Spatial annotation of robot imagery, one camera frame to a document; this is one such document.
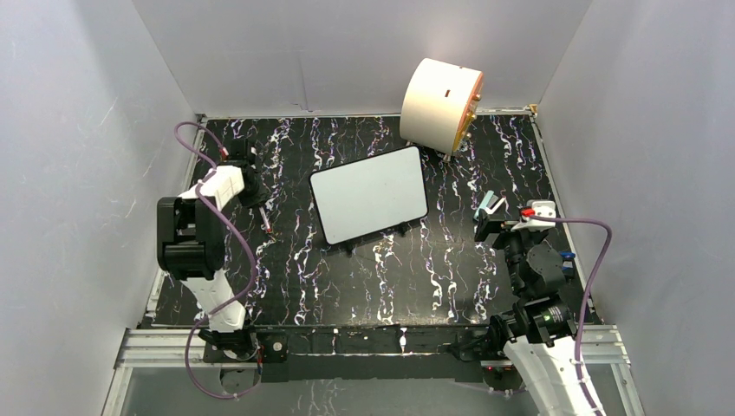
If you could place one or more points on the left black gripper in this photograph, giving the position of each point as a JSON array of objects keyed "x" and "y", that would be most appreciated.
[{"x": 260, "y": 198}]

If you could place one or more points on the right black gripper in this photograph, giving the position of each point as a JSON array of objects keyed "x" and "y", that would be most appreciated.
[{"x": 485, "y": 225}]

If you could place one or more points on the red capped whiteboard marker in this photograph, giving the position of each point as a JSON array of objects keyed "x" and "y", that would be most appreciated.
[{"x": 266, "y": 222}]

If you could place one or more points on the white whiteboard black frame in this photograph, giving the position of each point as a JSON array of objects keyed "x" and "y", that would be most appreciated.
[{"x": 357, "y": 200}]

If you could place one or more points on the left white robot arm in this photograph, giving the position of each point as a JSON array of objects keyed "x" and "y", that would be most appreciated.
[{"x": 191, "y": 246}]

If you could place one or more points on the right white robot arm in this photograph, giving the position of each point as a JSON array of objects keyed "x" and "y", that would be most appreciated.
[{"x": 541, "y": 336}]

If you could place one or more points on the light blue whiteboard eraser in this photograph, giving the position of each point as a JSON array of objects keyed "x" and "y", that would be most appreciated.
[{"x": 490, "y": 206}]

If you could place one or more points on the white cylindrical drum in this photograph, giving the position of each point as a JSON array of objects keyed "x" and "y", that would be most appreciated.
[{"x": 439, "y": 106}]

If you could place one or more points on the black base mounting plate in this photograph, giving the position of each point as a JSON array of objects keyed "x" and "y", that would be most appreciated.
[{"x": 462, "y": 353}]

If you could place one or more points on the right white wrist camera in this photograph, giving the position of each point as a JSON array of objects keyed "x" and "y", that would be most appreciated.
[{"x": 538, "y": 215}]

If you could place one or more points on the aluminium frame rail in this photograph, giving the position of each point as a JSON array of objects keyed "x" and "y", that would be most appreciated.
[{"x": 601, "y": 345}]

